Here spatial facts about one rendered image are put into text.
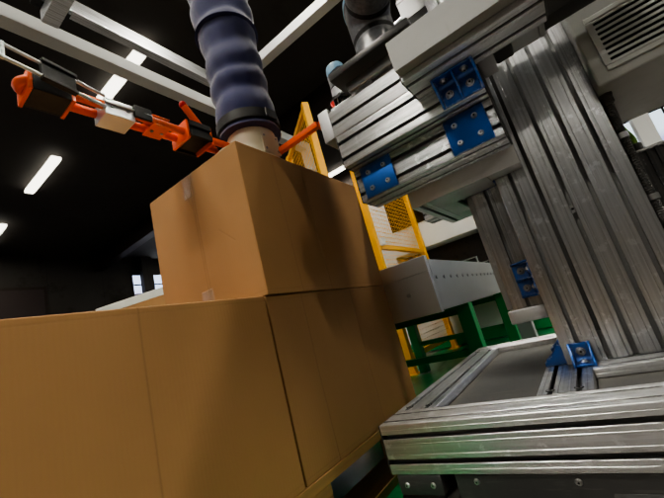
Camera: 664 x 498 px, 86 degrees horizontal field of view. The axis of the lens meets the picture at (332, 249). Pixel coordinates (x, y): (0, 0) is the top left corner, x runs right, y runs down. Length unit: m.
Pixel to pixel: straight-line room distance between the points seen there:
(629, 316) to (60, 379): 0.99
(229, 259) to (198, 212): 0.18
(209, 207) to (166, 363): 0.46
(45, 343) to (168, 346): 0.17
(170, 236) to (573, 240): 1.02
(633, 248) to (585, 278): 0.10
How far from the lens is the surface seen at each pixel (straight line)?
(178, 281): 1.09
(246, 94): 1.35
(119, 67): 3.99
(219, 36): 1.53
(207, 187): 1.02
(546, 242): 0.95
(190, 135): 1.13
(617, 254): 0.95
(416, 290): 1.35
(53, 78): 0.99
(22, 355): 0.60
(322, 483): 0.90
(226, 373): 0.73
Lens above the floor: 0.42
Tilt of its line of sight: 13 degrees up
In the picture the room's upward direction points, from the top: 15 degrees counter-clockwise
